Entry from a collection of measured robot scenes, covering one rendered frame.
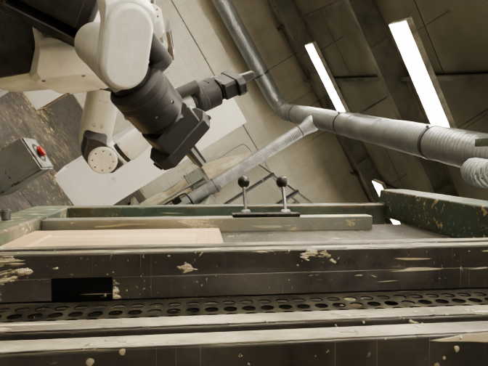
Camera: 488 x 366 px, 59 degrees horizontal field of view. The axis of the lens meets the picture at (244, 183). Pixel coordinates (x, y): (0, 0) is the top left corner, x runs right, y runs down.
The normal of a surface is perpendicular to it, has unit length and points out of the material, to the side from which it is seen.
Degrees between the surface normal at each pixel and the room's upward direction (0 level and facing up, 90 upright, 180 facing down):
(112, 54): 79
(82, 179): 90
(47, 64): 102
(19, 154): 90
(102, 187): 90
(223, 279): 90
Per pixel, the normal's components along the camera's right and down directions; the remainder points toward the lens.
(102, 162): 0.28, 0.33
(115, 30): 0.57, 0.47
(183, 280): 0.11, 0.05
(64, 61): 0.26, 0.72
